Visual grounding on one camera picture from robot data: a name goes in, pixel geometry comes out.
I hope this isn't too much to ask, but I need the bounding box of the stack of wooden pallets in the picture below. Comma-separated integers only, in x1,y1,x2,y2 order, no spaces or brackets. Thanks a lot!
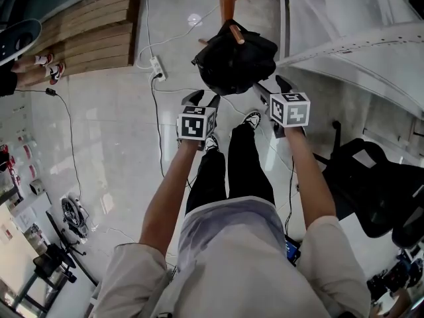
15,0,148,85

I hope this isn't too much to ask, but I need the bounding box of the person's left forearm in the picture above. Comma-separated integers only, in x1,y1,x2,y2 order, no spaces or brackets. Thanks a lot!
138,139,203,258

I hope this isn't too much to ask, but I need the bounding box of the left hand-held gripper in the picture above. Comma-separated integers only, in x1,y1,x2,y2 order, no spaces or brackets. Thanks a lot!
176,89,221,152

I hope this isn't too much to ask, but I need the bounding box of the wooden coat stand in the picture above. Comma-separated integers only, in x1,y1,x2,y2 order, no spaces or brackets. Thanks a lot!
197,0,276,46

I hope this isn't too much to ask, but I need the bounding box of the black office chair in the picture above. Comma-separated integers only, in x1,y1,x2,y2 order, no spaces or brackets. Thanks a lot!
313,121,424,250

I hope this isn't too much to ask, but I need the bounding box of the person's left shoe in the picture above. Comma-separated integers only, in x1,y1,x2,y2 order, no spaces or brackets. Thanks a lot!
203,134,220,152

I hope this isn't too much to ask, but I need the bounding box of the black power cable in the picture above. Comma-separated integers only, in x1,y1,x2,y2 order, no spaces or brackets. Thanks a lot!
150,74,166,178

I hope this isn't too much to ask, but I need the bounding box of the person's right shoe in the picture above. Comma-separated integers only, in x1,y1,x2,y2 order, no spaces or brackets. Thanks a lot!
240,110,262,131

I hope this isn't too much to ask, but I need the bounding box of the person's shoe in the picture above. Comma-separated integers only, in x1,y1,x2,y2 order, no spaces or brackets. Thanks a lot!
203,134,220,152
240,110,262,131

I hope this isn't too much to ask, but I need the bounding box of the person's right forearm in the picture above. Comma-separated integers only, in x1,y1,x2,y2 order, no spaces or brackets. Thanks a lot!
284,126,337,231

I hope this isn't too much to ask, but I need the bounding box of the black backpack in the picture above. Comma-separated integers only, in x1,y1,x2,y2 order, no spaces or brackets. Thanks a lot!
191,20,279,96

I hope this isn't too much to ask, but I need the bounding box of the white power cable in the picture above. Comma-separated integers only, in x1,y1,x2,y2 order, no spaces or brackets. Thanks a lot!
135,0,233,70

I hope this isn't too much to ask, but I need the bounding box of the blue hip pouch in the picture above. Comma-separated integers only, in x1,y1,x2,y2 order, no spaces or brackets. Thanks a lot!
284,235,302,266

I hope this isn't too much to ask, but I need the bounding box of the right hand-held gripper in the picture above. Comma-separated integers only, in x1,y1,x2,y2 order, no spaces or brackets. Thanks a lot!
253,76,311,139

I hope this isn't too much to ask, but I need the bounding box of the white power strip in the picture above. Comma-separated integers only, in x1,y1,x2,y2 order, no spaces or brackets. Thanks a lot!
149,56,168,82

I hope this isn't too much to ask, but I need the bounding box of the person's white shirt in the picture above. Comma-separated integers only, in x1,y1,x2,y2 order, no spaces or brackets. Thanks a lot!
89,195,372,318

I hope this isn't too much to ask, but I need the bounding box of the black cable with adapter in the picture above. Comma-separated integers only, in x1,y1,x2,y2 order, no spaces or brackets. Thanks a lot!
13,87,82,201

